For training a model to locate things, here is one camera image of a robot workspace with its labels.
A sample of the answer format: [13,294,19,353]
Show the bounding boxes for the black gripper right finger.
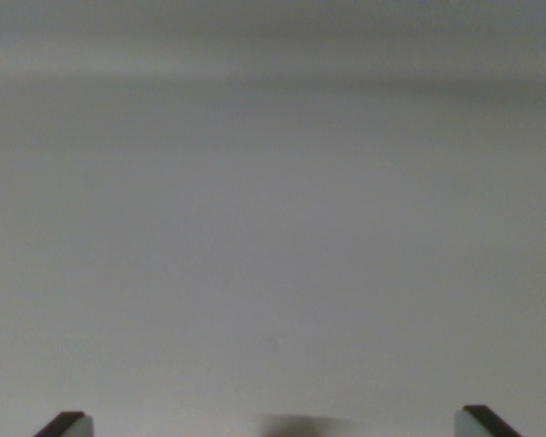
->
[454,404,524,437]

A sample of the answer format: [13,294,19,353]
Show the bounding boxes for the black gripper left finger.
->
[33,411,95,437]

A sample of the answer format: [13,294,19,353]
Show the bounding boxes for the grey plastic bin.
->
[0,0,546,437]

